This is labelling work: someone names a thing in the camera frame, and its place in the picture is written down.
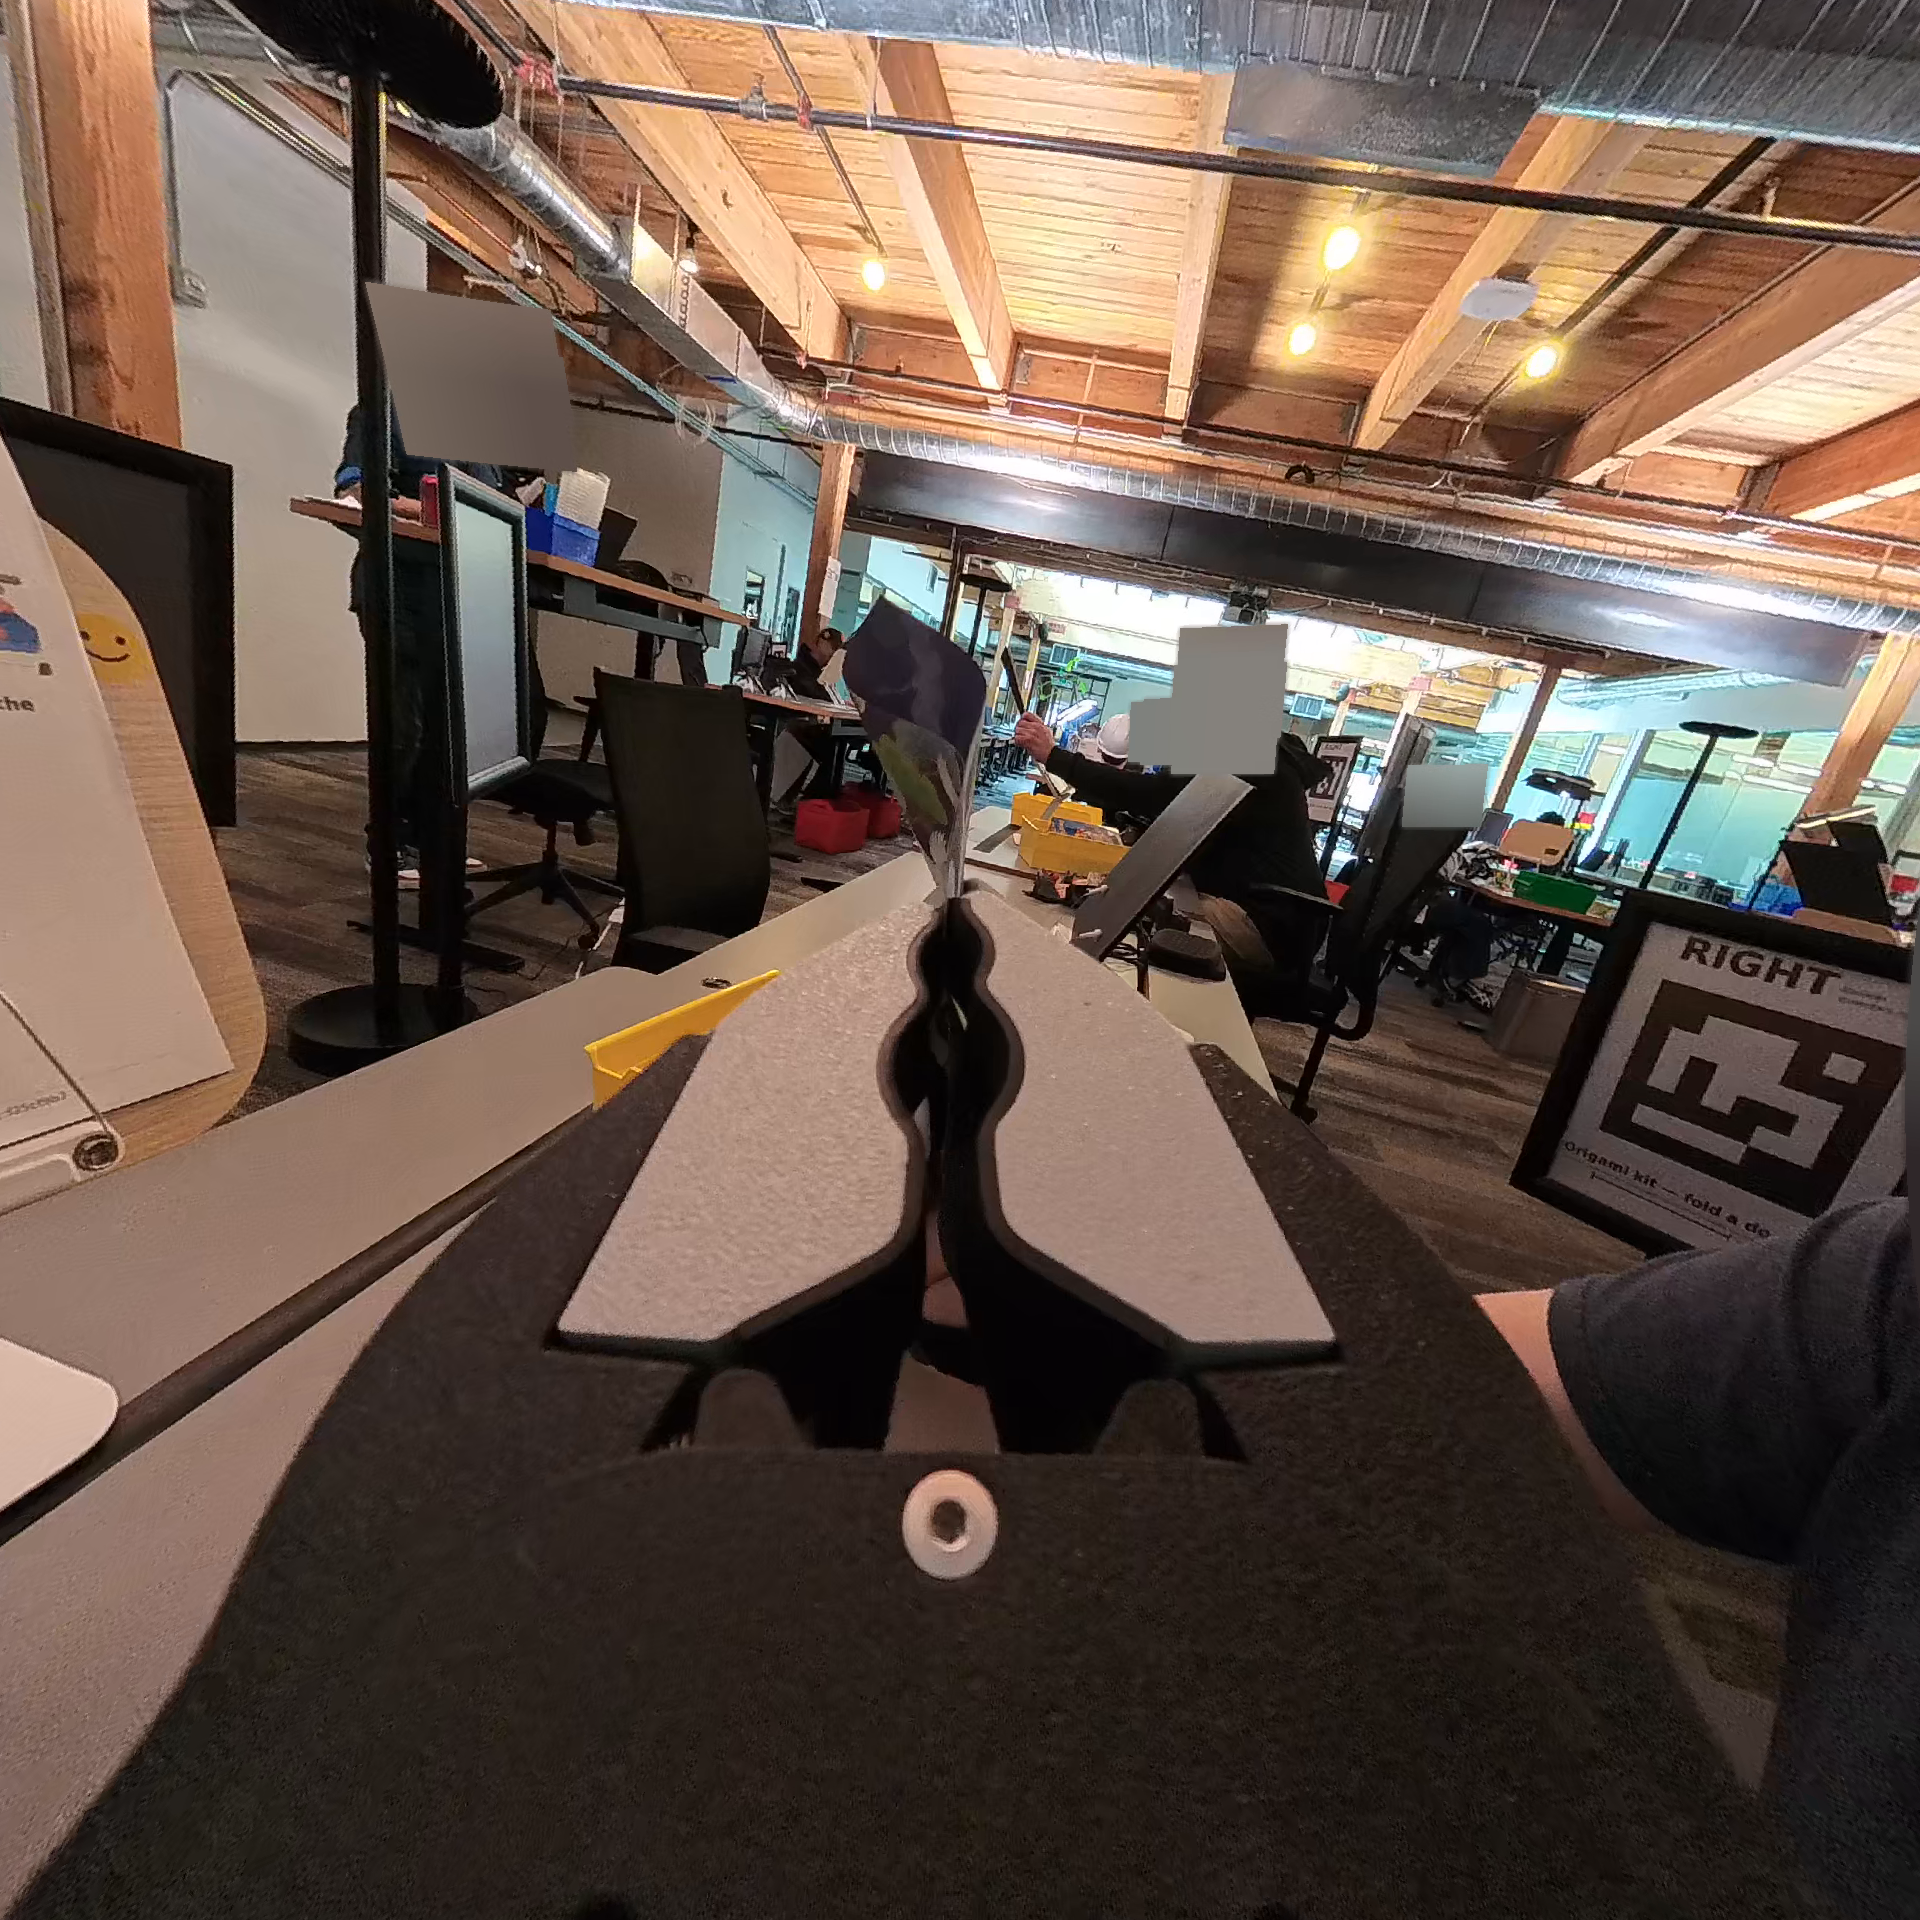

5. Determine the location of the yellow plastic bin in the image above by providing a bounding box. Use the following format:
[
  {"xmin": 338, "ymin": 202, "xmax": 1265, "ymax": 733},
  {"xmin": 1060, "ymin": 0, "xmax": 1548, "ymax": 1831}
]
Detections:
[
  {"xmin": 582, "ymin": 970, "xmax": 781, "ymax": 1117},
  {"xmin": 1005, "ymin": 789, "xmax": 1131, "ymax": 882}
]

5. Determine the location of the grey framed panel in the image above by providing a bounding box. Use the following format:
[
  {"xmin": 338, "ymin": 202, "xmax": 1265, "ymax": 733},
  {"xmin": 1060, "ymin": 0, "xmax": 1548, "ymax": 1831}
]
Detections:
[{"xmin": 442, "ymin": 462, "xmax": 538, "ymax": 806}]

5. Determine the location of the wooden instruction board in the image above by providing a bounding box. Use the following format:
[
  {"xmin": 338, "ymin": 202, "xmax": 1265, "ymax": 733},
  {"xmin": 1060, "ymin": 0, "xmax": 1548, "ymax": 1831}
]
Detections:
[{"xmin": 35, "ymin": 513, "xmax": 273, "ymax": 1164}]

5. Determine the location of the black framed screen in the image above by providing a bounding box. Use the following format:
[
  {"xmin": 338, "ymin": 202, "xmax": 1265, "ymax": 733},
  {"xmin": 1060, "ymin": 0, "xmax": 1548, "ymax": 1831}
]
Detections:
[{"xmin": 0, "ymin": 393, "xmax": 240, "ymax": 831}]

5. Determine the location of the printed instruction sheet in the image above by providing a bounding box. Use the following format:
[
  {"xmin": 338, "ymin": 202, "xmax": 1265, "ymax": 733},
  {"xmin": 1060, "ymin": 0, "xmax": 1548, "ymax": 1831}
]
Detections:
[{"xmin": 0, "ymin": 439, "xmax": 234, "ymax": 1197}]

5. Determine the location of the silver air duct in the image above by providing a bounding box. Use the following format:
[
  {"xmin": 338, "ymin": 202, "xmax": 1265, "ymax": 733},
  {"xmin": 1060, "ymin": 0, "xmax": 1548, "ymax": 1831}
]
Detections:
[{"xmin": 384, "ymin": 92, "xmax": 1920, "ymax": 634}]

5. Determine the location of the wooden standing desk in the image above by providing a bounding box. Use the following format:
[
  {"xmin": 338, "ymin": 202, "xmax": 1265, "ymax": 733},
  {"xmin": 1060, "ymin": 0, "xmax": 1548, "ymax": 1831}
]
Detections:
[{"xmin": 292, "ymin": 495, "xmax": 753, "ymax": 634}]

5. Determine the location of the framed marker sign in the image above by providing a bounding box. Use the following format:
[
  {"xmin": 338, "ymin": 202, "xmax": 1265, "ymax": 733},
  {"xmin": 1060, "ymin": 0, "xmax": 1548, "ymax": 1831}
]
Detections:
[{"xmin": 1510, "ymin": 886, "xmax": 1920, "ymax": 1262}]

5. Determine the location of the black tilted board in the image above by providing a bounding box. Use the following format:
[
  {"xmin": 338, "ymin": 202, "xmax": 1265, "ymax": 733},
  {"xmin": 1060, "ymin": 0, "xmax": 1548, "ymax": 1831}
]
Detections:
[{"xmin": 1073, "ymin": 770, "xmax": 1250, "ymax": 960}]

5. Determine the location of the patterned origami paper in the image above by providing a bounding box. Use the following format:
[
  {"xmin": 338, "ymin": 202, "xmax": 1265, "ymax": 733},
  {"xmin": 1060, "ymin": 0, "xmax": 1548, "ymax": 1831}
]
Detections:
[{"xmin": 842, "ymin": 593, "xmax": 994, "ymax": 910}]

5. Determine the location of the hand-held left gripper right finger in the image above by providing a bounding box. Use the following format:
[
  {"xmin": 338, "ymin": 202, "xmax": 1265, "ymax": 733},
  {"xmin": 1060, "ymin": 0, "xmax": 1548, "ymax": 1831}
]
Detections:
[{"xmin": 953, "ymin": 889, "xmax": 1345, "ymax": 1377}]

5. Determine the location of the black office chair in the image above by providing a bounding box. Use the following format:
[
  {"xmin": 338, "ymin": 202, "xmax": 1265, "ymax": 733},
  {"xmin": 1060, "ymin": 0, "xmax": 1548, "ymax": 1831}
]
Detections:
[
  {"xmin": 1286, "ymin": 817, "xmax": 1466, "ymax": 1125},
  {"xmin": 594, "ymin": 669, "xmax": 772, "ymax": 970}
]

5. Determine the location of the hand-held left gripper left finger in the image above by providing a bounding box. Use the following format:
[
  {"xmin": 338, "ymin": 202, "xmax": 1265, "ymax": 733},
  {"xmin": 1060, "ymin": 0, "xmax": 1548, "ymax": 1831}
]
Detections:
[{"xmin": 552, "ymin": 902, "xmax": 945, "ymax": 1370}]

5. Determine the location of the red bag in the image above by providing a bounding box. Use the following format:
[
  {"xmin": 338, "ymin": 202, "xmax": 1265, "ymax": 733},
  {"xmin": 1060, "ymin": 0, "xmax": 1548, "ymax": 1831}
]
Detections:
[{"xmin": 794, "ymin": 789, "xmax": 908, "ymax": 855}]

